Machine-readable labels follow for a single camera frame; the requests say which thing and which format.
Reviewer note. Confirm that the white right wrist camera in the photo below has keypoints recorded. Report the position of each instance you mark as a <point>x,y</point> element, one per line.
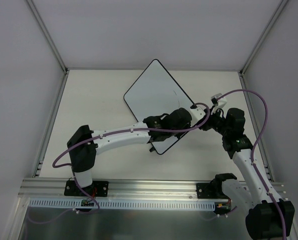
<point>218,102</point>

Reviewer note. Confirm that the aluminium mounting rail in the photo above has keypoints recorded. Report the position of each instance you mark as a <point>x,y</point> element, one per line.
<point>118,189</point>

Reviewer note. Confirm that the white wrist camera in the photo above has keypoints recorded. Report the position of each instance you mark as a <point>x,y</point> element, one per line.
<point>197,113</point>
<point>218,102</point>

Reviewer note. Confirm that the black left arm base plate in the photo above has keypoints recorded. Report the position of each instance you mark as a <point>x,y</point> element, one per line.
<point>96,189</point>

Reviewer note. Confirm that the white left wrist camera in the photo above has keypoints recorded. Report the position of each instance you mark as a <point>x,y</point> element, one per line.
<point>197,113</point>

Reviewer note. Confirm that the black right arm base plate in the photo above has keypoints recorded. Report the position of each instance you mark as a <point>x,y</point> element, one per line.
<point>206,191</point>

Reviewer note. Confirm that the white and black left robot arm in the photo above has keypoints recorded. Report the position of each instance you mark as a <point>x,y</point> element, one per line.
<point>152,129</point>

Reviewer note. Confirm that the right aluminium frame post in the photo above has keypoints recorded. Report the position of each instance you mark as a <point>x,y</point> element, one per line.
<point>264,34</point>

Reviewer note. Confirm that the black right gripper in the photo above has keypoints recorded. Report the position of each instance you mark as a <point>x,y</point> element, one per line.
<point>211,122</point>

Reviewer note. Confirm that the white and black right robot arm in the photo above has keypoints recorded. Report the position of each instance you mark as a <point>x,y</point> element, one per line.
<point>267,214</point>

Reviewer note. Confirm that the aluminium frame post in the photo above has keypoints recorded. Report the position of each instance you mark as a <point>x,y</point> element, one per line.
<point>264,34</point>
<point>46,34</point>

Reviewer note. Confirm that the whiteboard with rabbit drawing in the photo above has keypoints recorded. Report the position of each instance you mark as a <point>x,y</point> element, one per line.
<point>155,92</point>

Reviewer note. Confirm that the left aluminium frame post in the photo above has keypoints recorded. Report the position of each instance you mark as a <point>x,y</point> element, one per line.
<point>46,34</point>

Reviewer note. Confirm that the white slotted cable duct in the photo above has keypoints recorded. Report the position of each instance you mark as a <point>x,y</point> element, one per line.
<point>123,204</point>

